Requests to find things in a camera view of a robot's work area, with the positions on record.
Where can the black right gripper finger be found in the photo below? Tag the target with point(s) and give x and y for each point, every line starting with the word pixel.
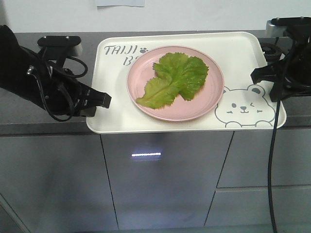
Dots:
pixel 270 73
pixel 280 92

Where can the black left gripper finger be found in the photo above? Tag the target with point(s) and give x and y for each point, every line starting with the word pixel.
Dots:
pixel 88 111
pixel 97 98

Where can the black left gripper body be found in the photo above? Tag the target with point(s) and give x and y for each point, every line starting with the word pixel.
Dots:
pixel 56 89

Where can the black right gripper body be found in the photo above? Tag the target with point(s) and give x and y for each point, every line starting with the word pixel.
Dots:
pixel 298 60

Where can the cream bear serving tray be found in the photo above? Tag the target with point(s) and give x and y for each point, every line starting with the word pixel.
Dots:
pixel 242 106

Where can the pink round plate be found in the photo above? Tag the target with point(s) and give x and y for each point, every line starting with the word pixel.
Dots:
pixel 204 101

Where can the green lettuce leaf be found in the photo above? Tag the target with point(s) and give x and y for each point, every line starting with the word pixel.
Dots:
pixel 175 74

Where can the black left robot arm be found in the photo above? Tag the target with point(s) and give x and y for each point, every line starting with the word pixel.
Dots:
pixel 15 65

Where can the grey base cabinet doors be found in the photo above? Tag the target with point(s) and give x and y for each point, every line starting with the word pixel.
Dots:
pixel 91 182

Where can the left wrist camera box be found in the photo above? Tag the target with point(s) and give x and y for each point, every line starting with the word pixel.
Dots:
pixel 55 46

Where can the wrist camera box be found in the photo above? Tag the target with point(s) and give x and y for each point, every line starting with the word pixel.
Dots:
pixel 277 26
pixel 55 46

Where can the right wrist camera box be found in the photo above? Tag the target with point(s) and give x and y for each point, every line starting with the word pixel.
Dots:
pixel 277 26

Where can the white paper sheet on wall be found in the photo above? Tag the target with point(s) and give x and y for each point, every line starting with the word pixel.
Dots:
pixel 130 3

